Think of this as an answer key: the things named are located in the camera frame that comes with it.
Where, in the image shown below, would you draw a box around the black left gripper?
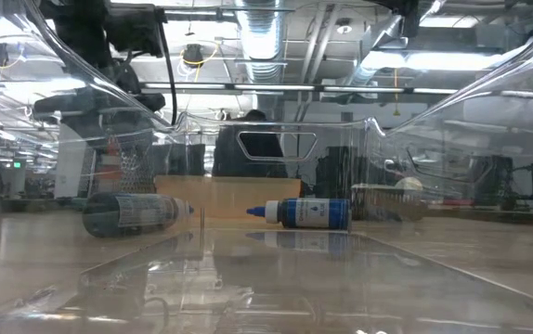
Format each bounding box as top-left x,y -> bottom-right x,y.
33,92 -> 166,117

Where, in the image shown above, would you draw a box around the dark bottle blue tip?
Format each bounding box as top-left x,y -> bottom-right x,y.
82,192 -> 195,238

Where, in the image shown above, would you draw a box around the blue food colour bottle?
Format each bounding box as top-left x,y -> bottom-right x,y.
246,198 -> 352,232

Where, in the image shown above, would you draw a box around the white iced donut blue squiggles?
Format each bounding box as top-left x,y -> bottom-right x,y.
394,175 -> 424,191

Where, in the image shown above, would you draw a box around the metal grater teal rim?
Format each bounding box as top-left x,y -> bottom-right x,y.
87,132 -> 156,199

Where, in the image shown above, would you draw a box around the white background panel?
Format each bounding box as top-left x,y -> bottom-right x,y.
54,122 -> 92,199

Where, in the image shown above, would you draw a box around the clear plastic bin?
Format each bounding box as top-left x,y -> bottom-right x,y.
0,0 -> 533,334

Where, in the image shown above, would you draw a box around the black plastic slotted basket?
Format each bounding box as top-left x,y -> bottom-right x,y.
349,183 -> 429,223

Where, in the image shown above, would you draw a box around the ceiling light panel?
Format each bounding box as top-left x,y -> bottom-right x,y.
363,49 -> 504,71

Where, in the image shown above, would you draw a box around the black background equipment stand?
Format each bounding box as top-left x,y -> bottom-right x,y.
473,155 -> 533,212

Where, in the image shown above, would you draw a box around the black camera cable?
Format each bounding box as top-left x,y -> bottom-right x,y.
157,13 -> 178,127

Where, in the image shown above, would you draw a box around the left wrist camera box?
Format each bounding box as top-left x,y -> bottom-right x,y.
103,3 -> 166,60

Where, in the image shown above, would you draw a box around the black ceiling device yellow cable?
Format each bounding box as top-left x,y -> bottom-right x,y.
180,42 -> 221,71

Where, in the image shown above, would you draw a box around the silver ribbed ceiling duct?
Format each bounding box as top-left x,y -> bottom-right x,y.
234,0 -> 287,84
349,8 -> 423,87

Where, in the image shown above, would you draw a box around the yellow hanging cord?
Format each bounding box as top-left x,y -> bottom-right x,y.
391,68 -> 400,117

